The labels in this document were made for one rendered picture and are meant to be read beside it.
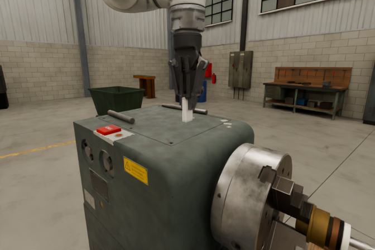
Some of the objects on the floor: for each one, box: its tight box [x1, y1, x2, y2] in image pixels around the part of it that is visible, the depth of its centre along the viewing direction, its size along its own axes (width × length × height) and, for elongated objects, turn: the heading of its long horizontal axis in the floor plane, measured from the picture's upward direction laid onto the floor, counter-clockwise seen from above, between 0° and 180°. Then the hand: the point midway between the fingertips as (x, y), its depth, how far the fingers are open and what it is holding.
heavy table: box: [133, 75, 156, 99], centre depth 931 cm, size 161×44×100 cm, turn 38°
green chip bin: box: [88, 86, 146, 117], centre depth 531 cm, size 134×94×85 cm
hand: (187, 109), depth 54 cm, fingers closed
